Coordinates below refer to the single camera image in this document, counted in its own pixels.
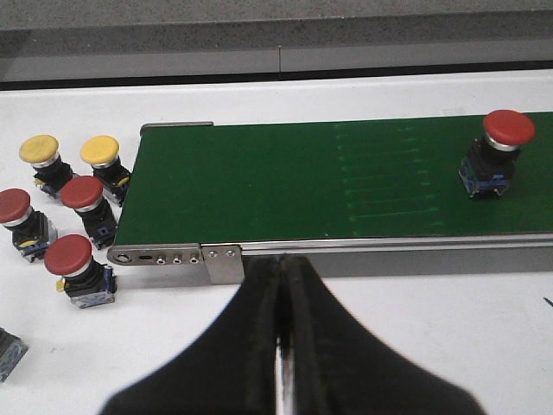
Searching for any aluminium conveyor frame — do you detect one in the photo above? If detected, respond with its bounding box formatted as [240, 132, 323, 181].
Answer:
[108, 123, 552, 284]

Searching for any green conveyor belt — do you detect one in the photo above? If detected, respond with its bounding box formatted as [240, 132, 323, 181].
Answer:
[116, 112, 552, 246]

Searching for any grey stone counter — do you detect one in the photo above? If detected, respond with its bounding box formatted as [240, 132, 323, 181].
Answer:
[1, 8, 552, 82]

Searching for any blue grey contact block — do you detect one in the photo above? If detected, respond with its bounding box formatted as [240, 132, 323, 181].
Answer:
[0, 328, 29, 383]

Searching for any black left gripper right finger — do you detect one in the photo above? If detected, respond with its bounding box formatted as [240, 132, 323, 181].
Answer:
[281, 256, 483, 414]

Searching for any red mushroom push button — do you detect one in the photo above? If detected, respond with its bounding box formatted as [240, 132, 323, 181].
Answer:
[44, 234, 117, 309]
[60, 176, 118, 249]
[459, 109, 537, 198]
[1, 188, 58, 263]

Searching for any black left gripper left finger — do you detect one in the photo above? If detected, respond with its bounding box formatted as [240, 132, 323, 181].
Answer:
[102, 257, 279, 414]

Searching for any yellow mushroom push button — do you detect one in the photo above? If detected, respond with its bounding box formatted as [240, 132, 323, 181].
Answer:
[80, 135, 131, 207]
[19, 135, 76, 200]

